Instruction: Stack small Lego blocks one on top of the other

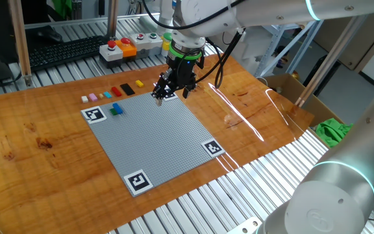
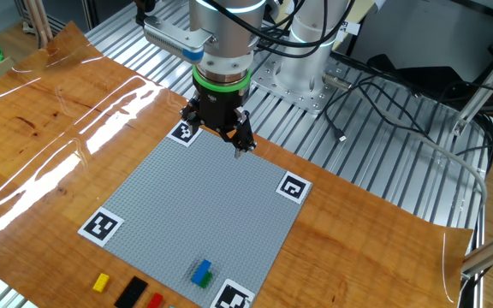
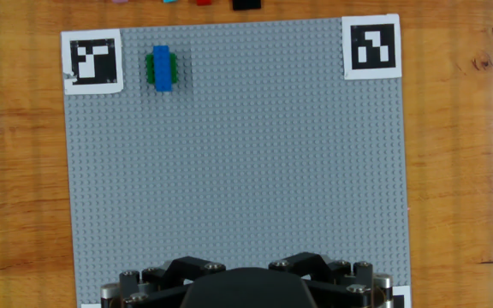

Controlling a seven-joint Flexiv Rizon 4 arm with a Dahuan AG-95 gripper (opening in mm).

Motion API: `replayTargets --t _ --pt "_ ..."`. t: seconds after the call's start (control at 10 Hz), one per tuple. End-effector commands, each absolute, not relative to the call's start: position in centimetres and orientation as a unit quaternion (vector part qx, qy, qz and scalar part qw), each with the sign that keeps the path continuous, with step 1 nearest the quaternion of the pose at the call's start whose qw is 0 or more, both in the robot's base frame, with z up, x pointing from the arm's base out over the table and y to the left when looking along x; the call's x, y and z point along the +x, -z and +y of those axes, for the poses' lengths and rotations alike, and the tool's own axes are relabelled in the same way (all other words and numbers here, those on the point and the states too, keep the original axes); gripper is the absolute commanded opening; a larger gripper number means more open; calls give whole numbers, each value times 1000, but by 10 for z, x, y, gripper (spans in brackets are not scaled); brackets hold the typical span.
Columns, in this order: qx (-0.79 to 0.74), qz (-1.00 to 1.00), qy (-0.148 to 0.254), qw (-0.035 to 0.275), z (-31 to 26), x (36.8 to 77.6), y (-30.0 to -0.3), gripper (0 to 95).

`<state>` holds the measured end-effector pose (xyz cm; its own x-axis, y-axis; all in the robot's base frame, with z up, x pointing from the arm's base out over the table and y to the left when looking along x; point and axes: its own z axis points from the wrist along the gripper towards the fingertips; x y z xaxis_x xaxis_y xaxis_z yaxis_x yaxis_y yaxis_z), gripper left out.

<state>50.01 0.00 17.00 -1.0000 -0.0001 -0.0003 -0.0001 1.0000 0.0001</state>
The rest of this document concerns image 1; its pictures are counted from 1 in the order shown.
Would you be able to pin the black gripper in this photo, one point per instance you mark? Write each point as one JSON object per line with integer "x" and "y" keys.
{"x": 183, "y": 74}

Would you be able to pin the yellow Lego brick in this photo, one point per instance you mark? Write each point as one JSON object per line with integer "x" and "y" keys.
{"x": 139, "y": 83}

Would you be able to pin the red Lego brick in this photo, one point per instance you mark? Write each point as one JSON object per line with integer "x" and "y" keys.
{"x": 116, "y": 91}

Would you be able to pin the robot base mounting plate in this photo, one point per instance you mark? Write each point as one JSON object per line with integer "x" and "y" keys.
{"x": 245, "y": 227}

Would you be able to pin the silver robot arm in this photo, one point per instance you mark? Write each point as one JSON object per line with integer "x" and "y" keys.
{"x": 271, "y": 13}

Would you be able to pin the black Lego plate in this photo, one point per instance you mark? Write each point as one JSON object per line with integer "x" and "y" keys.
{"x": 127, "y": 89}

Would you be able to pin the grey Lego baseplate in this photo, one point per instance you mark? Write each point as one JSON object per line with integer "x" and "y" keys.
{"x": 151, "y": 139}

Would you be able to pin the blue Lego brick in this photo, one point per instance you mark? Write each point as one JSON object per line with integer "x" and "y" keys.
{"x": 117, "y": 108}

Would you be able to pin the green Lego brick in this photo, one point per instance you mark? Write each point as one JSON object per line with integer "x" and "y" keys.
{"x": 112, "y": 112}

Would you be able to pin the cyan Lego brick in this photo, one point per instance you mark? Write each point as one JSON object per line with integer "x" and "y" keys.
{"x": 107, "y": 94}

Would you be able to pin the pink Lego brick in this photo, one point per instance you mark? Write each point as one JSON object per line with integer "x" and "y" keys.
{"x": 93, "y": 97}

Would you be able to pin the white Lego brick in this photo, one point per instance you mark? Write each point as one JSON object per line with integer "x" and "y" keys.
{"x": 84, "y": 99}

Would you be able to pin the black white fiducial marker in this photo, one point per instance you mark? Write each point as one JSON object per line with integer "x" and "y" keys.
{"x": 213, "y": 148}
{"x": 172, "y": 97}
{"x": 138, "y": 183}
{"x": 93, "y": 114}

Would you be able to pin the grey two button box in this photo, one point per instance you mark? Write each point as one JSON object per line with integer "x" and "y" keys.
{"x": 146, "y": 42}

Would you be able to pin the orange button box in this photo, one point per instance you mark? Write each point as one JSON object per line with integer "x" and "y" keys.
{"x": 127, "y": 48}

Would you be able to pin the white emergency stop box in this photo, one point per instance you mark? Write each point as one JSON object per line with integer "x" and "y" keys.
{"x": 110, "y": 53}

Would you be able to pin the cardboard box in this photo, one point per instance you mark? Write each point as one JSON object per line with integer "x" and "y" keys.
{"x": 287, "y": 87}

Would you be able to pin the black keyboard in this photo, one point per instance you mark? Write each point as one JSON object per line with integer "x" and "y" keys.
{"x": 63, "y": 52}

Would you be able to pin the black computer mouse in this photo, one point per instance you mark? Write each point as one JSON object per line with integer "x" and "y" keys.
{"x": 49, "y": 33}

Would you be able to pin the green cloth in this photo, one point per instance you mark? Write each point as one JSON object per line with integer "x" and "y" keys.
{"x": 331, "y": 131}
{"x": 62, "y": 8}

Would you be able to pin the black case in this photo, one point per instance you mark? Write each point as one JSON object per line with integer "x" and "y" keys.
{"x": 320, "y": 74}

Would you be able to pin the wood pattern table mat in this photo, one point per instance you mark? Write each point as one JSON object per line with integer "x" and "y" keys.
{"x": 28, "y": 162}

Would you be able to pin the wooden post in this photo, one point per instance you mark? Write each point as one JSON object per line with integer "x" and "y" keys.
{"x": 333, "y": 55}
{"x": 112, "y": 18}
{"x": 19, "y": 39}

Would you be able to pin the white metal shelf frame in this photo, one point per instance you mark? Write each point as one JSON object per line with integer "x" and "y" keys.
{"x": 302, "y": 47}

